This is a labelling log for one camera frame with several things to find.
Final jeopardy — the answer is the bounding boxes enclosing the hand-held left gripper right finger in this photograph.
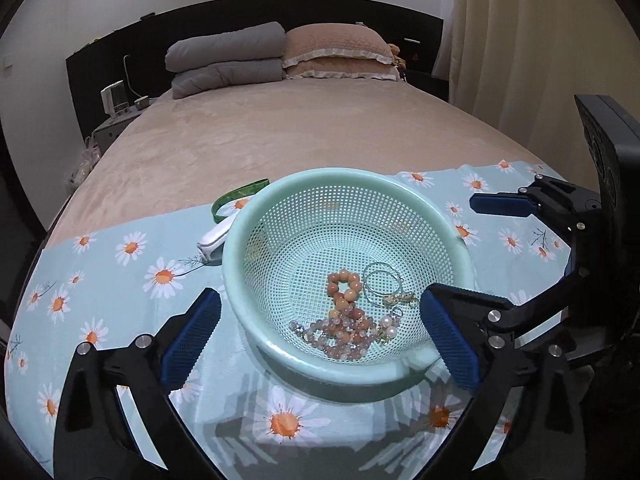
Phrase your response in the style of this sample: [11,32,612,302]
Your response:
[415,287,587,480]

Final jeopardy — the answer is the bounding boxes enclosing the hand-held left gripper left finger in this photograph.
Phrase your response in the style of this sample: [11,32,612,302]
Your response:
[52,287,223,480]

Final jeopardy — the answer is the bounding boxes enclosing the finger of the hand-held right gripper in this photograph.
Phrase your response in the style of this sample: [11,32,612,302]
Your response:
[429,282,593,333]
[469,175,602,235]

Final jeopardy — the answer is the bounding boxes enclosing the pearl earring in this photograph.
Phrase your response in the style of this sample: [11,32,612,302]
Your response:
[375,314,401,345]

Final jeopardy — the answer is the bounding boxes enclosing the thin silver bangle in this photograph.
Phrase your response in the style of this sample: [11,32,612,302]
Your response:
[361,261,407,307]

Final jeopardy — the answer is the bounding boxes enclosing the pink crystal bead bracelet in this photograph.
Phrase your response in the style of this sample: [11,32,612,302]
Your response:
[307,310,383,360]

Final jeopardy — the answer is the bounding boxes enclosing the orange bead bracelet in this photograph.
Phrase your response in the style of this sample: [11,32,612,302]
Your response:
[325,269,362,321]

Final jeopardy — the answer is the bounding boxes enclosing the mint green plastic basket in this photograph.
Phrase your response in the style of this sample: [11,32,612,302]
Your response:
[221,170,475,403]

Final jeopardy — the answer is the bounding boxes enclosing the daisy printed cloth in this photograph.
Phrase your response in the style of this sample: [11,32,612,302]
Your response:
[0,159,576,480]

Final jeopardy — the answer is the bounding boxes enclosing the beige curtain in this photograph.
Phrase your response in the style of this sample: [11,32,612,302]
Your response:
[432,0,640,196]

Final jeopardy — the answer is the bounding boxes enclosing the black bedside cabinet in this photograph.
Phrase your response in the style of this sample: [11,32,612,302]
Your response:
[400,35,451,103]

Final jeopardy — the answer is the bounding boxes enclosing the green bangle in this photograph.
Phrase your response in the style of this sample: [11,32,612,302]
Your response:
[211,178,272,223]

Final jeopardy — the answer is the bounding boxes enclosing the tan ruffled pillow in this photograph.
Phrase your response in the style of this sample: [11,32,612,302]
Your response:
[284,23,393,67]
[281,57,402,82]

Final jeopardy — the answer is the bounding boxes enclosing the tan bed blanket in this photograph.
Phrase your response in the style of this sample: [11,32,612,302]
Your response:
[45,77,546,246]

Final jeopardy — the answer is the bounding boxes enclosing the grey nightstand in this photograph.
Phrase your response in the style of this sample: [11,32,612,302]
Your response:
[90,102,151,153]

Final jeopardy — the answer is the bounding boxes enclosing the small white appliance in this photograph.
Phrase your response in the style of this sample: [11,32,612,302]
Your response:
[100,81,130,117]

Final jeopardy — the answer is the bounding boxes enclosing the grey folded quilt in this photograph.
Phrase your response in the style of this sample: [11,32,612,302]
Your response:
[166,21,287,100]

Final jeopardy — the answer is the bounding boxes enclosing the black headboard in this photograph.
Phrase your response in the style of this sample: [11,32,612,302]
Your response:
[65,0,446,143]

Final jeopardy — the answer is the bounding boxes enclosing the white cable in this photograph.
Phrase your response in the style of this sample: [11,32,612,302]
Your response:
[122,54,141,103]

